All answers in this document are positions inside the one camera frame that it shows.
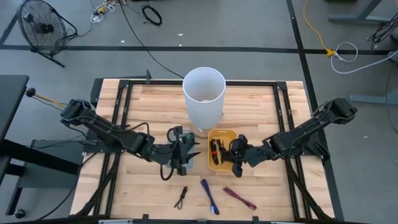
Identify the yellow rod black knob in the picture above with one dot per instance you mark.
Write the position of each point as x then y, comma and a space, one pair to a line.
30, 92

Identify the black metal table frame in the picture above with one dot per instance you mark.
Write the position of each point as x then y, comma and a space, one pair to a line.
255, 83

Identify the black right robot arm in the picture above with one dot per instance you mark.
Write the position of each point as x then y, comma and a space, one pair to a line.
292, 140

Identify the grey plastic bin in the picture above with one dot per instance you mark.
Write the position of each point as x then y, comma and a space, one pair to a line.
192, 166

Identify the grey desk leg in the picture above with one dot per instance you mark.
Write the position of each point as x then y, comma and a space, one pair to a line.
357, 17
373, 99

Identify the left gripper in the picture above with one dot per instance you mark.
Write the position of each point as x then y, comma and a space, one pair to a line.
180, 152

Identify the black desk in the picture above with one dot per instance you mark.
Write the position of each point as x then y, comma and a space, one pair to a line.
12, 99

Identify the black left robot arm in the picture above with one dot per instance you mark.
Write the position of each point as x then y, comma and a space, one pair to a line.
105, 130

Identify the yellow plastic bin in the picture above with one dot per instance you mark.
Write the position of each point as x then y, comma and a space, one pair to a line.
228, 135

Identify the black floor fan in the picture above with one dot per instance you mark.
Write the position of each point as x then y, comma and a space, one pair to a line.
43, 28

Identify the silver aluminium extrusion bar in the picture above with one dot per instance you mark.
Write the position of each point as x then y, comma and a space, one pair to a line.
115, 221

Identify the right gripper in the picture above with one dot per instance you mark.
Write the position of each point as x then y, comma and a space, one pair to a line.
239, 152

